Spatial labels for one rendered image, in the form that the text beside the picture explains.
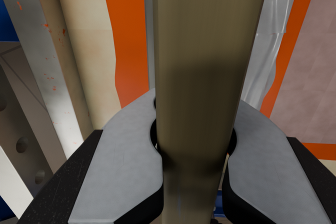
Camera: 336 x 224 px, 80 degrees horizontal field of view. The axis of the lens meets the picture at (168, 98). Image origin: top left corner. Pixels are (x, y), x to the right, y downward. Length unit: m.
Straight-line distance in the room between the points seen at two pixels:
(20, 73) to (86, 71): 1.44
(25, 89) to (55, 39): 1.53
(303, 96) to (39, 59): 0.34
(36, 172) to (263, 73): 0.35
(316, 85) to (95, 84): 0.30
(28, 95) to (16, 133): 1.48
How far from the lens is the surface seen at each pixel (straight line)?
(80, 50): 0.29
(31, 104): 1.84
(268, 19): 0.26
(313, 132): 0.38
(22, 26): 0.27
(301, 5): 0.28
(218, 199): 0.39
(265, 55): 0.27
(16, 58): 1.68
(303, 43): 0.29
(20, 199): 0.40
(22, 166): 0.35
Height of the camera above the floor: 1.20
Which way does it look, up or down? 57 degrees down
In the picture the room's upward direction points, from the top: 174 degrees counter-clockwise
